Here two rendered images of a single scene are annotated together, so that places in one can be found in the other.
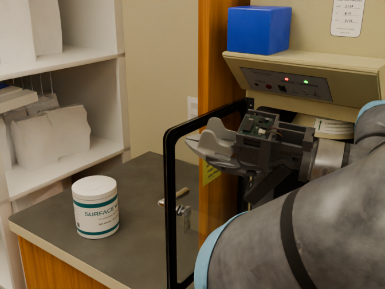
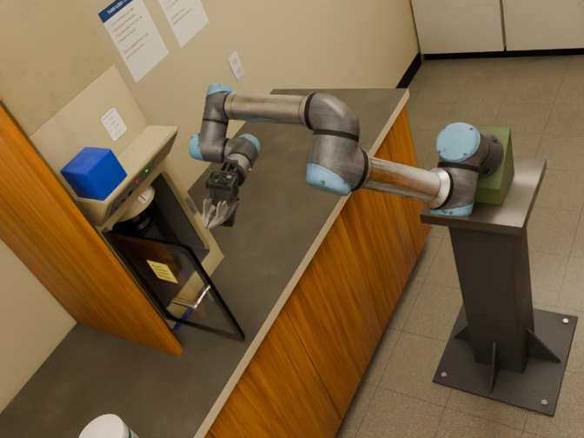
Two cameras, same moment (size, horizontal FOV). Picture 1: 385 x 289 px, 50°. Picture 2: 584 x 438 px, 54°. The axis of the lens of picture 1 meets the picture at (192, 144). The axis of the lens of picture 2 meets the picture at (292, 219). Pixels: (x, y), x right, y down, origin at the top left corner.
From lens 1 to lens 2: 1.30 m
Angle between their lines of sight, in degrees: 70
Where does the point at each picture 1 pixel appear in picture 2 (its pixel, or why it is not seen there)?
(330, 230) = (349, 121)
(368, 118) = (209, 144)
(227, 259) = (340, 164)
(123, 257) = (181, 414)
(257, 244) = (341, 149)
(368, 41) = (132, 127)
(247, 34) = (109, 176)
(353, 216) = (347, 113)
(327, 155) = (242, 160)
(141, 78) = not seen: outside the picture
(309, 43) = not seen: hidden behind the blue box
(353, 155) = (242, 151)
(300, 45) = not seen: hidden behind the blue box
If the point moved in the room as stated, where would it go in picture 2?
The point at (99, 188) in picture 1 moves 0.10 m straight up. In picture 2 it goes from (109, 427) to (88, 407)
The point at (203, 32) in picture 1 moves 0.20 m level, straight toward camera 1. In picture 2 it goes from (72, 210) to (149, 185)
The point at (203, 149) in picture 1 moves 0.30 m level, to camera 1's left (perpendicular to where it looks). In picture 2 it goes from (220, 217) to (223, 307)
